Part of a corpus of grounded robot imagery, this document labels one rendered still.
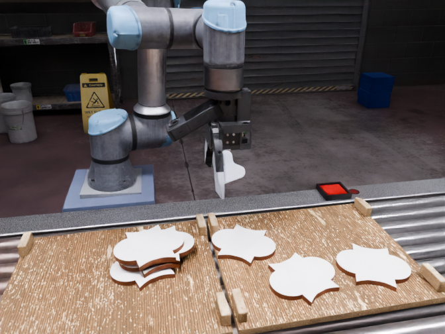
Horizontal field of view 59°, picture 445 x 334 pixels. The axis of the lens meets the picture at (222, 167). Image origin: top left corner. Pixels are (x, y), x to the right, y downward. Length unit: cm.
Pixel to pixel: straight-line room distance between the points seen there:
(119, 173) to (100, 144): 11
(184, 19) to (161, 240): 44
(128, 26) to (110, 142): 54
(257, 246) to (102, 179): 58
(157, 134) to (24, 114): 318
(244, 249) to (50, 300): 39
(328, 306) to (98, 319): 41
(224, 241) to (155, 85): 54
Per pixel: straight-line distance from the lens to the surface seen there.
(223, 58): 71
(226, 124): 74
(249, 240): 89
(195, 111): 76
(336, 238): 95
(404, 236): 105
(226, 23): 70
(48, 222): 110
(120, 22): 75
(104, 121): 120
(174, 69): 544
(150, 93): 121
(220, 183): 74
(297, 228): 96
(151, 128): 123
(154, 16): 76
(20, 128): 438
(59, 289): 84
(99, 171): 126
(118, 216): 107
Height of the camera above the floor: 147
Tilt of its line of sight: 25 degrees down
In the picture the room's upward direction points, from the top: straight up
